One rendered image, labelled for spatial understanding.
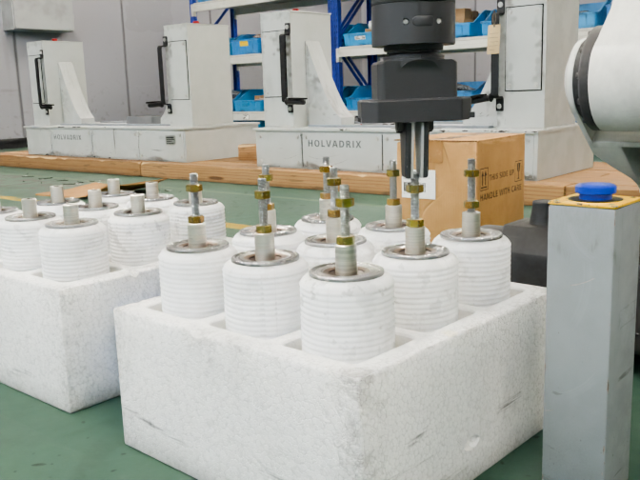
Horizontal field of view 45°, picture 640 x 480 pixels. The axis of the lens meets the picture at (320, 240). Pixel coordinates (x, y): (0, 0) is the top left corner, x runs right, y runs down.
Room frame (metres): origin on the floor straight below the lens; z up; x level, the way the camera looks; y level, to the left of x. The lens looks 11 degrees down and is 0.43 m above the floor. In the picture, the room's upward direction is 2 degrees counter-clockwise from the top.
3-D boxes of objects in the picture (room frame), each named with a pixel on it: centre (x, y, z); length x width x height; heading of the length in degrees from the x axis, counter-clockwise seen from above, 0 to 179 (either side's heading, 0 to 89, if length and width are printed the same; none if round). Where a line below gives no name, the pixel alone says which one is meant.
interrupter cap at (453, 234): (0.93, -0.19, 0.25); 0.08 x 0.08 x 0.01
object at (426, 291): (0.84, -0.11, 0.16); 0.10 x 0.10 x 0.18
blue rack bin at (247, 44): (7.71, 0.51, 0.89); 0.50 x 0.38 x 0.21; 140
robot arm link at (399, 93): (0.84, -0.11, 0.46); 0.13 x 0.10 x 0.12; 97
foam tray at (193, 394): (0.92, -0.02, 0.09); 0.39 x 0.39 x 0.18; 47
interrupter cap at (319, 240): (0.92, -0.02, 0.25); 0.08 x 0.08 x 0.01
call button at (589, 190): (0.78, -0.28, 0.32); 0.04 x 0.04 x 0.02
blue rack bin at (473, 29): (6.25, -1.19, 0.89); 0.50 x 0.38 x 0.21; 140
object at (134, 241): (1.21, 0.29, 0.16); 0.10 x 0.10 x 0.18
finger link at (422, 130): (0.84, -0.12, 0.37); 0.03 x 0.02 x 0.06; 7
